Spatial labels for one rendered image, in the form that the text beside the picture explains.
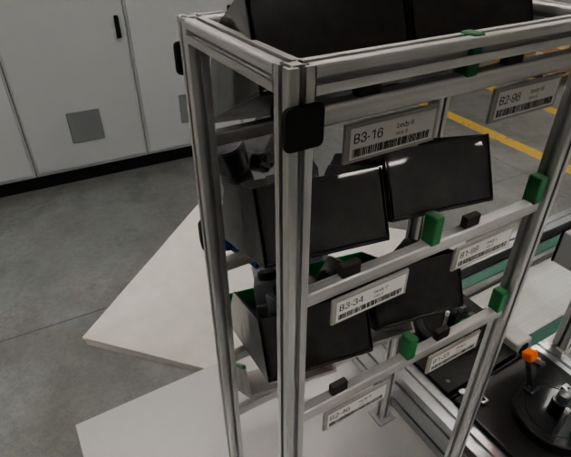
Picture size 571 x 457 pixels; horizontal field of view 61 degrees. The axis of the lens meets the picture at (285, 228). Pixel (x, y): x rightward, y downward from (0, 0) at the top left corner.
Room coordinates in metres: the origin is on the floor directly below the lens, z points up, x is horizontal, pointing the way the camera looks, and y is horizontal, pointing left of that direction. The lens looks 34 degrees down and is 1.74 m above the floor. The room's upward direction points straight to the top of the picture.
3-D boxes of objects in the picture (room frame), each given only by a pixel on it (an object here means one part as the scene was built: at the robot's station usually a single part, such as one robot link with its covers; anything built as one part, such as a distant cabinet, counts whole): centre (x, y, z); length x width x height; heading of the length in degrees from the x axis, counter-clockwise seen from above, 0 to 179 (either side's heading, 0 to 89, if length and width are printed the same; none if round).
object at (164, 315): (1.03, -0.04, 0.84); 0.90 x 0.70 x 0.03; 73
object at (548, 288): (0.88, -0.62, 0.91); 0.84 x 0.28 x 0.10; 121
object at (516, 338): (0.71, -0.48, 0.97); 0.05 x 0.05 x 0.04; 31
